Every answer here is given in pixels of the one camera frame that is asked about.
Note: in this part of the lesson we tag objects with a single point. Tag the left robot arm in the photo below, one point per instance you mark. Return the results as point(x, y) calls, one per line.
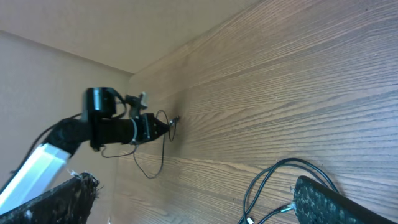
point(106, 118)

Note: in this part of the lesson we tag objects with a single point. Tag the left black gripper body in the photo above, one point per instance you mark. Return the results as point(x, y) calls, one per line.
point(145, 128)

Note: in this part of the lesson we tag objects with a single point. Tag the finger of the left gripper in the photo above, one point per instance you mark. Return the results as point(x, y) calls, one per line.
point(160, 127)

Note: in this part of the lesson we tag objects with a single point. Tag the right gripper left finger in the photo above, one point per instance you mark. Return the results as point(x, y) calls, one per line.
point(69, 202)

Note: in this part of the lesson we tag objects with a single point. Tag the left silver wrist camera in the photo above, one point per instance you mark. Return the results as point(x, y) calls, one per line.
point(136, 103)

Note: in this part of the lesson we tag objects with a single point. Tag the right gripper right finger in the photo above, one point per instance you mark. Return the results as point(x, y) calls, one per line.
point(317, 204)

